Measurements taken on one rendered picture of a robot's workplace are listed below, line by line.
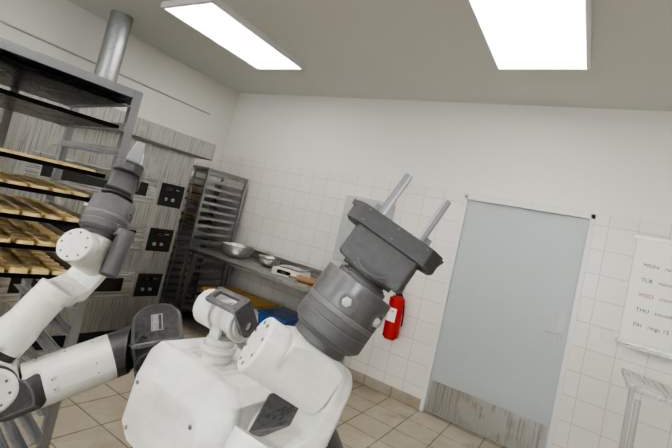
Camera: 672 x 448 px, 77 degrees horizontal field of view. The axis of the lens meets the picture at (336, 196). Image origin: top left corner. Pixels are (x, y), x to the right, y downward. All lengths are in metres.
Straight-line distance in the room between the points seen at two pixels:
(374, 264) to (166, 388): 0.45
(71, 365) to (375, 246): 0.67
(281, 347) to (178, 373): 0.36
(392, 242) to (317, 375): 0.16
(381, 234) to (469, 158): 3.90
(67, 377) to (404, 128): 4.12
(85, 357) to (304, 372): 0.57
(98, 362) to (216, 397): 0.31
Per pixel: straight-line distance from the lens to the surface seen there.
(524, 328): 4.19
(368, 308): 0.47
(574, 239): 4.15
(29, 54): 1.61
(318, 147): 5.15
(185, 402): 0.77
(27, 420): 2.04
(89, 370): 0.98
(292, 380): 0.49
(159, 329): 0.97
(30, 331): 0.97
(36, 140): 3.83
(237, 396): 0.74
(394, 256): 0.49
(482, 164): 4.33
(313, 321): 0.47
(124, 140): 1.68
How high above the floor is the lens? 1.52
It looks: 4 degrees up
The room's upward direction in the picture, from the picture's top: 13 degrees clockwise
